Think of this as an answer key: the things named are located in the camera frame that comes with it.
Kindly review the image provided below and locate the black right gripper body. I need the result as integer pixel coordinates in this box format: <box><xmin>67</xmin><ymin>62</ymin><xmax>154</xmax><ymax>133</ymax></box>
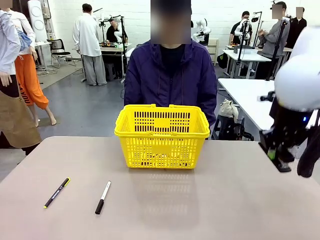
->
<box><xmin>268</xmin><ymin>98</ymin><xmax>314</xmax><ymax>146</ymax></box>

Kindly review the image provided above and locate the person in grey sweater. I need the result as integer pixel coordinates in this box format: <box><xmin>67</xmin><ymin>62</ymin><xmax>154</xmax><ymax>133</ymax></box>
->
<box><xmin>256</xmin><ymin>1</ymin><xmax>289</xmax><ymax>81</ymax></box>

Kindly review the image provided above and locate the person in black jacket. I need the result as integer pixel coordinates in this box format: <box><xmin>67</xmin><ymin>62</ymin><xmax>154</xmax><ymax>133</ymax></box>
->
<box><xmin>285</xmin><ymin>6</ymin><xmax>308</xmax><ymax>50</ymax></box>

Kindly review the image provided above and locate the person in black t-shirt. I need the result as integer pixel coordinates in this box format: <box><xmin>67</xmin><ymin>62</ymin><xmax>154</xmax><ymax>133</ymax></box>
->
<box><xmin>228</xmin><ymin>11</ymin><xmax>254</xmax><ymax>46</ymax></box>

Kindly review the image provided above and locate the yellow plastic shopping basket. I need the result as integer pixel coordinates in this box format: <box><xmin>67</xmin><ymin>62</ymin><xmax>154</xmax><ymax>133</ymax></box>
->
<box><xmin>114</xmin><ymin>103</ymin><xmax>211</xmax><ymax>170</ymax></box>

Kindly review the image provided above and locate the person in purple jacket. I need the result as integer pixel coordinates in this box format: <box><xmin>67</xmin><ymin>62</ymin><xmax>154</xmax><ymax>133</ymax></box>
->
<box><xmin>123</xmin><ymin>0</ymin><xmax>218</xmax><ymax>127</ymax></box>

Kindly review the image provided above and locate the seated person in black top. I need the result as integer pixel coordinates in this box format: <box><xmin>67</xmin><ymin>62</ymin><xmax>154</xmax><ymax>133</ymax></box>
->
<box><xmin>105</xmin><ymin>19</ymin><xmax>129</xmax><ymax>44</ymax></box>

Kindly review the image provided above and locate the person in white coat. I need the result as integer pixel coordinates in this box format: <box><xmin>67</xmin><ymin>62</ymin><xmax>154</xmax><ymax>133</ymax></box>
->
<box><xmin>72</xmin><ymin>3</ymin><xmax>108</xmax><ymax>87</ymax></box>

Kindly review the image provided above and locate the large white table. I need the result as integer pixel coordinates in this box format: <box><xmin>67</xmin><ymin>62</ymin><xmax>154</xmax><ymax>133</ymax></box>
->
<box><xmin>217</xmin><ymin>78</ymin><xmax>277</xmax><ymax>141</ymax></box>

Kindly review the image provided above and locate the cream cloth bag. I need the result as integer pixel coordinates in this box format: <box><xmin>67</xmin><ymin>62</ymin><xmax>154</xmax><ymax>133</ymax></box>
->
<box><xmin>219</xmin><ymin>98</ymin><xmax>241</xmax><ymax>120</ymax></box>

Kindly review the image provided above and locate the small white background table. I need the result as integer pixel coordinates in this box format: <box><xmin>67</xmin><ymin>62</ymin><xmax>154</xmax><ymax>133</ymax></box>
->
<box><xmin>222</xmin><ymin>49</ymin><xmax>272</xmax><ymax>80</ymax></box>

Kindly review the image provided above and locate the thin black tripod pole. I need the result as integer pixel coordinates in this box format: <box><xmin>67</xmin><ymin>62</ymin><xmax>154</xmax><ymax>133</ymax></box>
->
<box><xmin>236</xmin><ymin>21</ymin><xmax>251</xmax><ymax>67</ymax></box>

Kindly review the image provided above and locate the white drawer cabinet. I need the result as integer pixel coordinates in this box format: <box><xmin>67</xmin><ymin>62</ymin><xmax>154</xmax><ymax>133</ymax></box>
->
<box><xmin>206</xmin><ymin>38</ymin><xmax>220</xmax><ymax>67</ymax></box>

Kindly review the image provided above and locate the white background robot by cabinet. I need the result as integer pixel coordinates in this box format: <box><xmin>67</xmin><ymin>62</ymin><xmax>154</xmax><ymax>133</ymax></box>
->
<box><xmin>191</xmin><ymin>17</ymin><xmax>212</xmax><ymax>46</ymax></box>

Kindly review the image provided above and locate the white marker with black cap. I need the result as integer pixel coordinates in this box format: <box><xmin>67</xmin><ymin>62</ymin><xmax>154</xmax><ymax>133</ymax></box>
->
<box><xmin>94</xmin><ymin>180</ymin><xmax>112</xmax><ymax>215</ymax></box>

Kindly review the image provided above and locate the background workbench table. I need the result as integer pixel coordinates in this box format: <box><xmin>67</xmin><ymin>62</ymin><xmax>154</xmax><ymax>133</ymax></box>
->
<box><xmin>99</xmin><ymin>42</ymin><xmax>134</xmax><ymax>81</ymax></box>

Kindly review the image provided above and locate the white background robot at workbench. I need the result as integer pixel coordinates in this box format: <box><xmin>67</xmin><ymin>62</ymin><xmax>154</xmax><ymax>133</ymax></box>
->
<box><xmin>98</xmin><ymin>13</ymin><xmax>126</xmax><ymax>43</ymax></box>

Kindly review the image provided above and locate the black pen with yellow cap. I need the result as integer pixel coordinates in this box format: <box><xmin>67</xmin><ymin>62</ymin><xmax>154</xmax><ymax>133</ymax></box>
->
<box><xmin>43</xmin><ymin>177</ymin><xmax>71</xmax><ymax>210</ymax></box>

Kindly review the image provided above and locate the black office chair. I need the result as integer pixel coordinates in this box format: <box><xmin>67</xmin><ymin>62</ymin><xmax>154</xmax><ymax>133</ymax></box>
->
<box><xmin>46</xmin><ymin>38</ymin><xmax>77</xmax><ymax>69</ymax></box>

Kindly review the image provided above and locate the mannequin with orange trousers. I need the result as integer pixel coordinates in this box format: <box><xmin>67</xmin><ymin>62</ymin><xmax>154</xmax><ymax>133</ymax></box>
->
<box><xmin>9</xmin><ymin>8</ymin><xmax>58</xmax><ymax>126</ymax></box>

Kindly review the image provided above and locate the white standing air conditioner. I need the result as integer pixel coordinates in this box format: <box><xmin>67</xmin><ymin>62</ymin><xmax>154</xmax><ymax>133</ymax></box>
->
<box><xmin>27</xmin><ymin>0</ymin><xmax>50</xmax><ymax>44</ymax></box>

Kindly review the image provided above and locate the mannequin with blue shirt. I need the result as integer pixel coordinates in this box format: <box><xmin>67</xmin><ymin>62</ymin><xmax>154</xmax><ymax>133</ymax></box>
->
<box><xmin>0</xmin><ymin>0</ymin><xmax>43</xmax><ymax>156</ymax></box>

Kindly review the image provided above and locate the black braided cable sleeve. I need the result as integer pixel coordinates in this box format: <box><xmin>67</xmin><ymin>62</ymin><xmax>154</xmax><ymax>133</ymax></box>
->
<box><xmin>296</xmin><ymin>109</ymin><xmax>320</xmax><ymax>179</ymax></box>

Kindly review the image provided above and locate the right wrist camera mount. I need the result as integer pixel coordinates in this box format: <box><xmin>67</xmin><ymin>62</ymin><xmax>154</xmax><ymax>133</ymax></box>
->
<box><xmin>259</xmin><ymin>90</ymin><xmax>276</xmax><ymax>102</ymax></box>

